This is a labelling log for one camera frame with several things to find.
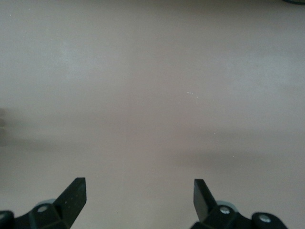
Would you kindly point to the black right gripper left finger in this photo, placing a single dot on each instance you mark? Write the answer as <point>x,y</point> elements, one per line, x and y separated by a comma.
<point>69,205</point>

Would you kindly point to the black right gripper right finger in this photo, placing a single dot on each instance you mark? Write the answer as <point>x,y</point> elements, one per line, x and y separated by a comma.
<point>205,205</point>

